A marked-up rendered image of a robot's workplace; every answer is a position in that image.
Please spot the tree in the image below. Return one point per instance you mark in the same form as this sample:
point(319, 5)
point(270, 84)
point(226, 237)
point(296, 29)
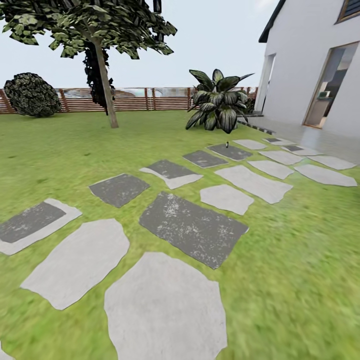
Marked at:
point(92, 70)
point(129, 24)

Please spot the fixed window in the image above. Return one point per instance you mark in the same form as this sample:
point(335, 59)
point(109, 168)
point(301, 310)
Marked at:
point(332, 77)

